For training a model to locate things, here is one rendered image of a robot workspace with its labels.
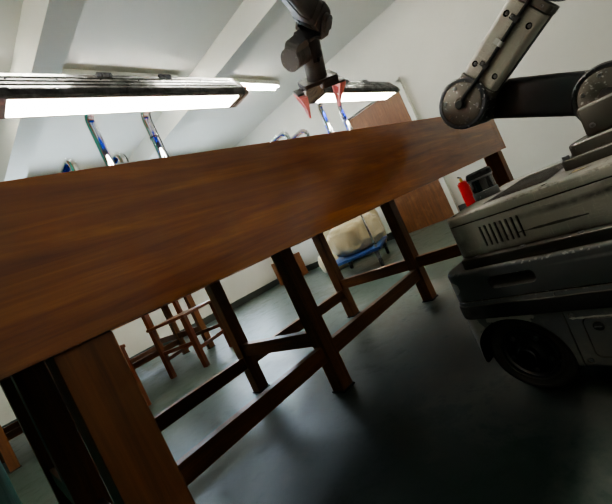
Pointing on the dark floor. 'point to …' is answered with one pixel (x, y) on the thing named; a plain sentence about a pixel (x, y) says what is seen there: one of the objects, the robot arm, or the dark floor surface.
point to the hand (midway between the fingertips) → (323, 109)
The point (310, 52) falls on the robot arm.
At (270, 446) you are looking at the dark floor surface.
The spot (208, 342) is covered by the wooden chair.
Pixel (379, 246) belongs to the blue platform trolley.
